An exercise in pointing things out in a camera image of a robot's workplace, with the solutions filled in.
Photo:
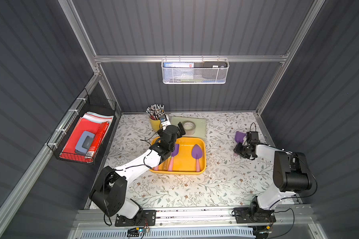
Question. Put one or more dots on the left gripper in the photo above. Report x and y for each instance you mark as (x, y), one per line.
(162, 148)

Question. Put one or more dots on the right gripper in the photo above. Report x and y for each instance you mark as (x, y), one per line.
(242, 149)

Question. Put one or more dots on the purple square shovel pink handle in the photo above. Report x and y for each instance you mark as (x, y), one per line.
(174, 153)

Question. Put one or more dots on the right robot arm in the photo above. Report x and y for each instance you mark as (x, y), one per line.
(290, 175)

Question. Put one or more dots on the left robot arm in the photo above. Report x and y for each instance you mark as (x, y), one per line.
(109, 190)

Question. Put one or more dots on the yellow plastic storage tray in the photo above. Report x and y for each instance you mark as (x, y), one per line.
(184, 163)

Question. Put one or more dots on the blue white box in basket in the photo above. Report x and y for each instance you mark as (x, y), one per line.
(177, 71)

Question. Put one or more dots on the roll of clear tape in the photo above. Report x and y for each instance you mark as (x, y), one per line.
(189, 127)

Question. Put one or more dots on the light green mat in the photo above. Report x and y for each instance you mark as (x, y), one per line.
(200, 131)

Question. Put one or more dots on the yellow pencil cup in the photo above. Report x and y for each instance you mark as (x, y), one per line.
(155, 123)

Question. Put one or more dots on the bundle of pencils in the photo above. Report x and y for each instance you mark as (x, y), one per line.
(155, 111)

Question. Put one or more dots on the black device in basket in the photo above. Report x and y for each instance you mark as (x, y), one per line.
(214, 70)

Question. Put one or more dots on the red booklet package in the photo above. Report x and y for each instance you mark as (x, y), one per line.
(99, 136)

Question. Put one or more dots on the grey hole punch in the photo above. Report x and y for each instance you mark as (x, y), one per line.
(84, 143)

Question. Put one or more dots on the red folder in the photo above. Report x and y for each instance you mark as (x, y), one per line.
(89, 122)

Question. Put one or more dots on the small circuit board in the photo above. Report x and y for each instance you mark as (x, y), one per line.
(137, 232)

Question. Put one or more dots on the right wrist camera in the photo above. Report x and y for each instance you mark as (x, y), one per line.
(252, 137)

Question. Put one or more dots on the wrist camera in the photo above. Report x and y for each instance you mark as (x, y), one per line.
(252, 137)
(164, 121)

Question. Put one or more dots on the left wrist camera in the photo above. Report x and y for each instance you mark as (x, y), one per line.
(164, 121)

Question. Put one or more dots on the white wire wall basket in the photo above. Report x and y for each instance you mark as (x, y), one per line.
(198, 79)

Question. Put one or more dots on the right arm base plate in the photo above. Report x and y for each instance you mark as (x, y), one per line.
(246, 215)

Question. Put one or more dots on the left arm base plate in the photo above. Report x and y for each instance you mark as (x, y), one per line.
(142, 218)

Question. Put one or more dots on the black wire side basket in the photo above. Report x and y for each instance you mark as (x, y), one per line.
(88, 103)

